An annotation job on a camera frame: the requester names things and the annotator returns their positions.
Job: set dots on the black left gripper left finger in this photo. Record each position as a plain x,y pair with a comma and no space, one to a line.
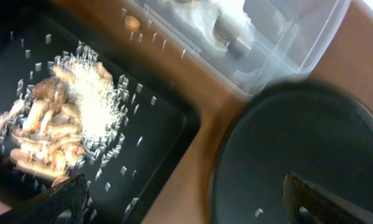
70,195

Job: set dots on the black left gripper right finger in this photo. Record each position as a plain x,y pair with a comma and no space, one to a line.
308,202

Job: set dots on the food scraps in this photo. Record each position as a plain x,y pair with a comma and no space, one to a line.
73,115

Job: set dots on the white napkin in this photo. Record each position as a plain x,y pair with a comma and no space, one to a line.
201,16

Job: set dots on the gold snack wrapper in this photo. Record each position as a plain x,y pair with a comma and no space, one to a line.
237,41

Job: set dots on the clear plastic waste bin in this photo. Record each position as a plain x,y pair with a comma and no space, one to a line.
290,38

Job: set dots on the black rectangular tray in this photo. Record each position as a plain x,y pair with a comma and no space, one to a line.
159,126

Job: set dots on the round black tray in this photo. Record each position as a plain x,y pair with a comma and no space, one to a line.
317,131

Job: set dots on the food crumb on table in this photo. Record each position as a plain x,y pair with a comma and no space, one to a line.
131,24

